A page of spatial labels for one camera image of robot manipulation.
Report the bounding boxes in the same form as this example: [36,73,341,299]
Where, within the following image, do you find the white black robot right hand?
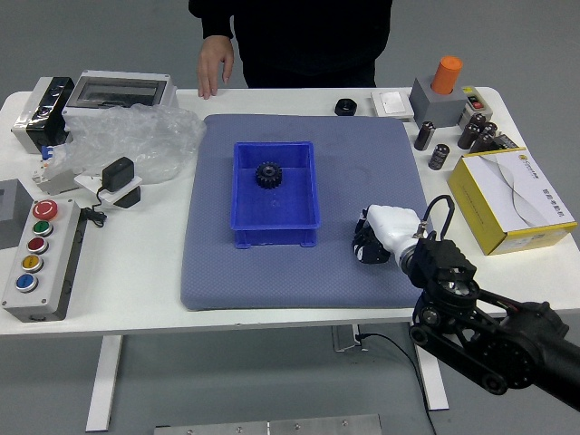
[351,203,421,266]

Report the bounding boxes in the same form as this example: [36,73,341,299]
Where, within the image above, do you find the person's right hand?
[197,35,236,101]

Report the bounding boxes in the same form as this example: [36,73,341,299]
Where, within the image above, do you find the blue plastic bin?
[231,140,323,249]

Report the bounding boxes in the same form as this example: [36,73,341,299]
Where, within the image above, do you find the big black gear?
[254,161,285,190]

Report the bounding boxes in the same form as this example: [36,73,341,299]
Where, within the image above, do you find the grey distribution box clear cover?
[62,69,179,132]

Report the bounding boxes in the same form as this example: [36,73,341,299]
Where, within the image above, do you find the grey under-table control box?
[331,324,369,353]

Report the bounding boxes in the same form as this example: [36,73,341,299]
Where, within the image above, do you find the black round nut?
[333,97,359,117]

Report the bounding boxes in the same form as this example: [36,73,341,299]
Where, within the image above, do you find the yellow white cardboard box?
[447,147,579,256]

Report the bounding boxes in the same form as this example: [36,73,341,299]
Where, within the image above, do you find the plain grey box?
[0,179,36,251]

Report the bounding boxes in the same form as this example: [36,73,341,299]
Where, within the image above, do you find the dark cylindrical capacitor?
[428,143,451,171]
[470,121,499,154]
[413,121,437,151]
[457,112,487,150]

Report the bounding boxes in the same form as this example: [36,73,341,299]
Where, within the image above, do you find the person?
[188,0,394,90]

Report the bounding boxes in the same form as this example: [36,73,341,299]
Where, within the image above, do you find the clear plastic bag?
[43,102,208,186]

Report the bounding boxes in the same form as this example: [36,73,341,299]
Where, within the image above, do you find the grey block holder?
[410,74,469,129]

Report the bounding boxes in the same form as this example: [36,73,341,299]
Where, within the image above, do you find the grey-blue padded mat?
[179,112,446,312]

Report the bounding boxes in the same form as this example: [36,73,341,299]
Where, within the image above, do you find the black yellow small component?
[493,130,521,151]

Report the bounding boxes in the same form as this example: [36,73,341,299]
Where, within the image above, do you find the black power adapter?
[101,156,136,191]

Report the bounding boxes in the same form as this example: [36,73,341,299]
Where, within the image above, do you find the orange cylinder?
[430,55,464,96]

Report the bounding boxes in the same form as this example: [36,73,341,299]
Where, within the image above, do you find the white table leg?
[84,334,124,432]
[409,322,450,411]

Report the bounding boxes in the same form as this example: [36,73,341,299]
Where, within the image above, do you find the white black adapter socket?
[72,174,143,210]

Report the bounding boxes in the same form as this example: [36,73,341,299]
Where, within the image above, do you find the white blue circuit breaker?
[30,144,81,197]

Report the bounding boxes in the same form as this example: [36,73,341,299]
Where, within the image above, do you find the silver metal plate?
[153,412,382,435]

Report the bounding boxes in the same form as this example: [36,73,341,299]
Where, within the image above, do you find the grey five-button control station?
[0,198,82,324]

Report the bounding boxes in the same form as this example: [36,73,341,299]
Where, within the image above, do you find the black power cable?
[355,333,439,435]

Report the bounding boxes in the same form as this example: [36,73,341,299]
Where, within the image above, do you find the white wall switch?
[370,90,415,121]

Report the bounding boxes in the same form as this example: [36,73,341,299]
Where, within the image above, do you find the white red-black button switch box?
[456,85,493,131]

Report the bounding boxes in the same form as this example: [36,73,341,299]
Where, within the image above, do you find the white black enclosure box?
[9,75,76,155]

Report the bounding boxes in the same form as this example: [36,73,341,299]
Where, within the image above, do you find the black adapter cord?
[79,183,109,229]

